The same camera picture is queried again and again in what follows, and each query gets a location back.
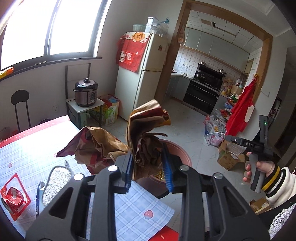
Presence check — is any brown paper bag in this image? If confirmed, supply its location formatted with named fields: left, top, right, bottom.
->
left=57, top=99, right=171, bottom=180

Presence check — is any black kitchen stove oven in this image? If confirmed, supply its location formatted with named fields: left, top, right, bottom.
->
left=183, top=63, right=225, bottom=115

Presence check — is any terracotta round trash bin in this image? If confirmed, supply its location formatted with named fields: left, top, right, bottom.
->
left=136, top=140, right=192, bottom=199

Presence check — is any person's right hand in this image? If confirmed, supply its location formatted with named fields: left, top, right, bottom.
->
left=243, top=154, right=281, bottom=183

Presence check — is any blue pen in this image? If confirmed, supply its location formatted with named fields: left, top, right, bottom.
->
left=36, top=181, right=45, bottom=217

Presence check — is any open cardboard box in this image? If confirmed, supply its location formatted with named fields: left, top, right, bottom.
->
left=217, top=140, right=246, bottom=171

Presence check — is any red hanging apron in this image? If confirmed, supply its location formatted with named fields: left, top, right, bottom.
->
left=226, top=74, right=258, bottom=136

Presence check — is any grey mesh sponge pad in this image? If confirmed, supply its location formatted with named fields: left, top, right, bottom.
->
left=42, top=161, right=74, bottom=207

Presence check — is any white plastic bags pile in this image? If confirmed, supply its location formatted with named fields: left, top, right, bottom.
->
left=204, top=109, right=227, bottom=147

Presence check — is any red snack packet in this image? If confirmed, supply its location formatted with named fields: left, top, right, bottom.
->
left=1, top=173, right=31, bottom=221

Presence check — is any small white side table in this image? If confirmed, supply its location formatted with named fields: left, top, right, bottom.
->
left=65, top=98, right=104, bottom=129

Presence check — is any green shopping bag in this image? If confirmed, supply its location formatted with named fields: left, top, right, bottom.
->
left=89, top=94, right=121, bottom=127

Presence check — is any black round stool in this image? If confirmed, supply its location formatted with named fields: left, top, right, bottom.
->
left=10, top=89, right=32, bottom=132

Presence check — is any silver electric pressure cooker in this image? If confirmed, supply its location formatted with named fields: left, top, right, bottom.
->
left=73, top=78, right=98, bottom=107

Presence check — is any cream two-door refrigerator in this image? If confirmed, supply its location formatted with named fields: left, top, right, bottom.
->
left=115, top=33, right=169, bottom=121

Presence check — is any red cloth on refrigerator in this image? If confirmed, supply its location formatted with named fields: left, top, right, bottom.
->
left=115, top=32, right=151, bottom=73

